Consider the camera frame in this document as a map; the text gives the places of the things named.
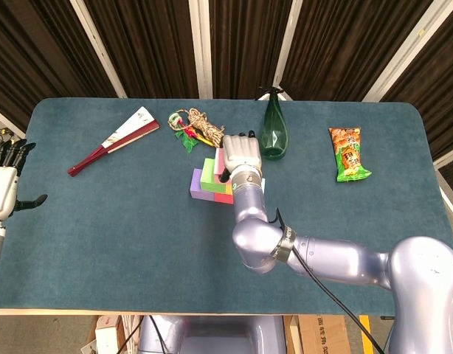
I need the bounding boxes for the white metal frame post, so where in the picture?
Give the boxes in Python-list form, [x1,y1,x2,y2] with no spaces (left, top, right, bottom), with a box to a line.
[432,144,453,169]
[0,104,27,140]
[188,0,214,100]
[69,0,128,99]
[272,0,303,101]
[362,0,444,103]

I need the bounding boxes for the dark brown pleated curtain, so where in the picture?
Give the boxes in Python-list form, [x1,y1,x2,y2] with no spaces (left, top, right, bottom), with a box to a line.
[0,0,453,159]

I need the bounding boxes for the blue felt table mat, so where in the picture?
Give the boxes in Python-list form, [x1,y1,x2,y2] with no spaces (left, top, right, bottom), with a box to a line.
[0,97,453,316]

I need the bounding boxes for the pale pink foam cube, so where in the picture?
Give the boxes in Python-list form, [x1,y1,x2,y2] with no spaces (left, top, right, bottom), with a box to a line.
[213,147,235,184]

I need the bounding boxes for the folding fan dark red ribs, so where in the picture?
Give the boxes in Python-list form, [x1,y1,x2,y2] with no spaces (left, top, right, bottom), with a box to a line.
[67,106,161,178]

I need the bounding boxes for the colourful tassel ornament green leaves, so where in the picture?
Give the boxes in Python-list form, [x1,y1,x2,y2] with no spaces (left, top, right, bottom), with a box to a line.
[167,109,209,153]

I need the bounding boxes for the brown cardboard box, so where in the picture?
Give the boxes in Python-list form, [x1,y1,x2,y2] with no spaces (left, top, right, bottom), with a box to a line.
[298,314,351,354]

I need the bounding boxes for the dark green glass bottle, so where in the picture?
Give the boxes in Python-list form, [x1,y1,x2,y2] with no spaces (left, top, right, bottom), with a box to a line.
[258,86,289,161]

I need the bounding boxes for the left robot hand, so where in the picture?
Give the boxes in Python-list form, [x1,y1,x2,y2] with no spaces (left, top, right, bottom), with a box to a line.
[0,138,49,218]

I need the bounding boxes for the braided beige rope bundle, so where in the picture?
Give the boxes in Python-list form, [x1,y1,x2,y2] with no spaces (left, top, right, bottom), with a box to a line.
[187,107,227,152]

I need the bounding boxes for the green foam cube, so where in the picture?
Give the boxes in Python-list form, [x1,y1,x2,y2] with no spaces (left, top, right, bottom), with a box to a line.
[199,157,228,193]

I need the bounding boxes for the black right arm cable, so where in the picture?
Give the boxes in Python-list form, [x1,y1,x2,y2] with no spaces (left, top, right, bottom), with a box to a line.
[269,208,386,354]

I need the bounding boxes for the orange green snack bag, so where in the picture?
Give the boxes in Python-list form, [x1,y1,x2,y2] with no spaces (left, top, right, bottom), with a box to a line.
[328,127,373,184]

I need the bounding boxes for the purple foam cube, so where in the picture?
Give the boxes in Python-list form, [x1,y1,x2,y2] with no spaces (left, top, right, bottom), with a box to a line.
[189,168,216,202]

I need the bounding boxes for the white cardboard box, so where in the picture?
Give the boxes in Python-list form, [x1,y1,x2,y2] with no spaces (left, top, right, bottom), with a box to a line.
[94,315,124,354]

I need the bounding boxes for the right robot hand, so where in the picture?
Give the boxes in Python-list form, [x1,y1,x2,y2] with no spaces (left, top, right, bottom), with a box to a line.
[218,130,263,182]

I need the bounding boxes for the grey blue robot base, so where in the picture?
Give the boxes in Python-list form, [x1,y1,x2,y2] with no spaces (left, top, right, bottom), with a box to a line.
[137,315,288,354]

